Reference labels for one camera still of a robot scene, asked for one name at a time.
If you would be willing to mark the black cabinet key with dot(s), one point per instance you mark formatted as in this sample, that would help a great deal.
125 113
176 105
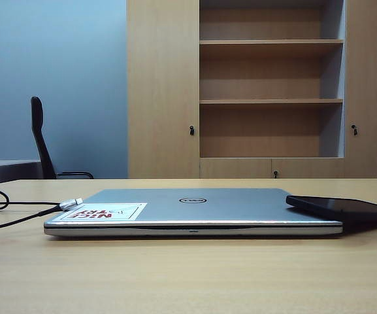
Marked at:
275 173
354 130
191 130

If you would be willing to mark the grey side table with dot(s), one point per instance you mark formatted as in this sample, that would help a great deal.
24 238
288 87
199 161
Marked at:
8 170

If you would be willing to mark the silver Dell laptop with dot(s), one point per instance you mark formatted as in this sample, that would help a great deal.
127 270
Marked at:
227 212

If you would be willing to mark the white Nice Try sticker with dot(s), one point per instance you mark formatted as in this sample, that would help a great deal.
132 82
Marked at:
109 211

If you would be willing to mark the light wooden shelf cabinet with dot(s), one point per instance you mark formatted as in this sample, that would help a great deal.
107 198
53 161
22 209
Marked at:
162 81

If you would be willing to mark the black office chair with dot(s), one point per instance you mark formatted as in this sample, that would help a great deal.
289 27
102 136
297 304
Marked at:
41 137

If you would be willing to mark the black smartphone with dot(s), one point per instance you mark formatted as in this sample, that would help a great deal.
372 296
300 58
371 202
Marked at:
345 209

